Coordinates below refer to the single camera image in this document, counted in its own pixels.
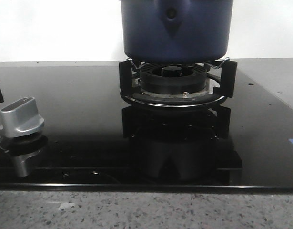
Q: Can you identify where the dark blue cooking pot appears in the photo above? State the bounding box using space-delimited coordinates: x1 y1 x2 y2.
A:
121 0 233 64

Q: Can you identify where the black burner pot support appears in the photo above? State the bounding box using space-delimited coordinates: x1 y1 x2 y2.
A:
119 58 238 110

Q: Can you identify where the black gas burner head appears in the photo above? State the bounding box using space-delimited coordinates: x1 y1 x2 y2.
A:
139 63 207 94

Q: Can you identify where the black glass gas stove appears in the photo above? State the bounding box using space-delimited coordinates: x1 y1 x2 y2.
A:
0 62 293 193

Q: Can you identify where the silver stove knob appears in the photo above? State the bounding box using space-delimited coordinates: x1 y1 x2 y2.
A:
0 97 44 138

